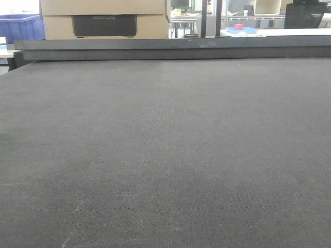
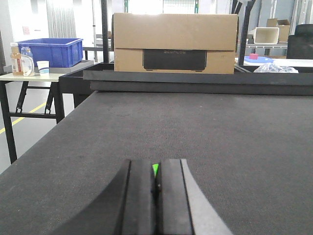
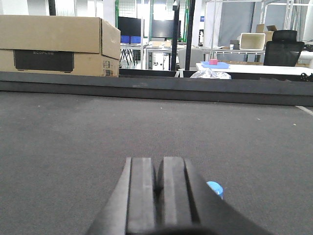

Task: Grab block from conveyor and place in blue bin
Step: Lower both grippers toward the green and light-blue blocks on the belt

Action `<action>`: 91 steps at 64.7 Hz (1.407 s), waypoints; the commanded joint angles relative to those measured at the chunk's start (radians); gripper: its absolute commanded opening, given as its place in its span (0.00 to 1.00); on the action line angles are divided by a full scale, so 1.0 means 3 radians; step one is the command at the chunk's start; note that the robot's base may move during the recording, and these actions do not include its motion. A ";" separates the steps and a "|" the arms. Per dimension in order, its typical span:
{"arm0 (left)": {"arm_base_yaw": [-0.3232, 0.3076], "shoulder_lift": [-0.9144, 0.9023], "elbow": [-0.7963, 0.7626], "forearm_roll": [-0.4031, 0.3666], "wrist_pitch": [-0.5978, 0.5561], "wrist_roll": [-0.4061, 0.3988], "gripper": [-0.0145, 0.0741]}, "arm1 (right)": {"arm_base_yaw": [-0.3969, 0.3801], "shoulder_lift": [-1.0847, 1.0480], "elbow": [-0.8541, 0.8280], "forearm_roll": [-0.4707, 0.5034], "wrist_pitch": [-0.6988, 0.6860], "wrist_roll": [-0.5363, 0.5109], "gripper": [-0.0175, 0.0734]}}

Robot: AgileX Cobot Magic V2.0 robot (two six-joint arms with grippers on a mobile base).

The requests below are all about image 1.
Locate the black conveyor belt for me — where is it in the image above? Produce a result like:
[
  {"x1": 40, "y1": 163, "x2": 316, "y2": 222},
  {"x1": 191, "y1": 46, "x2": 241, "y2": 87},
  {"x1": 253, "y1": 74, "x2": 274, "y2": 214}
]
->
[{"x1": 1, "y1": 58, "x2": 330, "y2": 247}]

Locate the blue plastic bin far left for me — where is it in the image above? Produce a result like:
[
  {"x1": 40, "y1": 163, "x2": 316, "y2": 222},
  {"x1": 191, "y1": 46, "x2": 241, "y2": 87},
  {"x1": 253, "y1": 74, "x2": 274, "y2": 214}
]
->
[{"x1": 1, "y1": 13, "x2": 46, "y2": 44}]

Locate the lower cardboard box black print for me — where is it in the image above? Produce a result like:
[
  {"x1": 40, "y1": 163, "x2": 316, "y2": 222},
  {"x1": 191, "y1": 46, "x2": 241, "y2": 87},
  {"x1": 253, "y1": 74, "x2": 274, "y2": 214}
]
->
[{"x1": 41, "y1": 13, "x2": 171, "y2": 40}]

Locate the light blue tray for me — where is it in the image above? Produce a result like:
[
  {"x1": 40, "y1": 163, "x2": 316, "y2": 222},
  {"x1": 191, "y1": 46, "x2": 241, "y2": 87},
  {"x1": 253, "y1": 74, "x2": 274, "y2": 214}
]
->
[{"x1": 226, "y1": 27, "x2": 258, "y2": 34}]

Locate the red tape roll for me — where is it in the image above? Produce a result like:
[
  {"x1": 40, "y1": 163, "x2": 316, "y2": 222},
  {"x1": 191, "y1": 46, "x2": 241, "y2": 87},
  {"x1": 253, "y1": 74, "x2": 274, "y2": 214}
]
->
[{"x1": 234, "y1": 24, "x2": 244, "y2": 30}]

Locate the beige box on shelf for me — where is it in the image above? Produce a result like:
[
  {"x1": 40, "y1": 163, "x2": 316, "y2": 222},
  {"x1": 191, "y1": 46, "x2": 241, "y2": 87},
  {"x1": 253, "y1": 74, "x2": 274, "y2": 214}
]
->
[{"x1": 254, "y1": 0, "x2": 281, "y2": 16}]

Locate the upper cardboard box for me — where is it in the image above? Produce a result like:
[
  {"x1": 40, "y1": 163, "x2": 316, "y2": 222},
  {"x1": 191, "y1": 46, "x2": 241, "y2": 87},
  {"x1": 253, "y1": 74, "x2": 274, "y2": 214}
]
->
[{"x1": 40, "y1": 0, "x2": 171, "y2": 16}]

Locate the white table top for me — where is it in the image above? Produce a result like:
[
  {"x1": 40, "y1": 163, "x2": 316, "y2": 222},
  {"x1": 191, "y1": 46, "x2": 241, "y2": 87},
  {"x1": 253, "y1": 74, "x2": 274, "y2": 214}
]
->
[{"x1": 220, "y1": 28, "x2": 330, "y2": 37}]

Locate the black office chair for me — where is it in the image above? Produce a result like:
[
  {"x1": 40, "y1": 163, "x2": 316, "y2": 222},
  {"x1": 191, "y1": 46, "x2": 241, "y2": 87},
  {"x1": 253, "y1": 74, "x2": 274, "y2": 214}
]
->
[{"x1": 284, "y1": 1, "x2": 328, "y2": 29}]

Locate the left black vertical post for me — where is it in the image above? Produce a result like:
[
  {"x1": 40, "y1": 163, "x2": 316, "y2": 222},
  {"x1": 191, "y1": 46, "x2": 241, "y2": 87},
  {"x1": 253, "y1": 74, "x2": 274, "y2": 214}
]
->
[{"x1": 200, "y1": 0, "x2": 208, "y2": 38}]

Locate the black vertical post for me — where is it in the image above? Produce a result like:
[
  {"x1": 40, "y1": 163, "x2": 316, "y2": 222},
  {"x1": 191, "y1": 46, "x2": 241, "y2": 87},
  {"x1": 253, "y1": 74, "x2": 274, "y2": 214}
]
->
[
  {"x1": 215, "y1": 0, "x2": 223, "y2": 37},
  {"x1": 200, "y1": 0, "x2": 208, "y2": 38}
]

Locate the right black vertical post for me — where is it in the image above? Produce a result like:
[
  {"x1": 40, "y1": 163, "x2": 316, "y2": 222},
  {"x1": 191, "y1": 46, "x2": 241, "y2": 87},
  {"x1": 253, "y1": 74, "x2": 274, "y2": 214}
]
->
[{"x1": 215, "y1": 0, "x2": 223, "y2": 37}]

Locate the dark conveyor side rail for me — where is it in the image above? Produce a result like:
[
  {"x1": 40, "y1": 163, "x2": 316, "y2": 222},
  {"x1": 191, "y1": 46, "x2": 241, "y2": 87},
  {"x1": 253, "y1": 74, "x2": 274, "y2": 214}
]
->
[{"x1": 14, "y1": 35, "x2": 330, "y2": 61}]

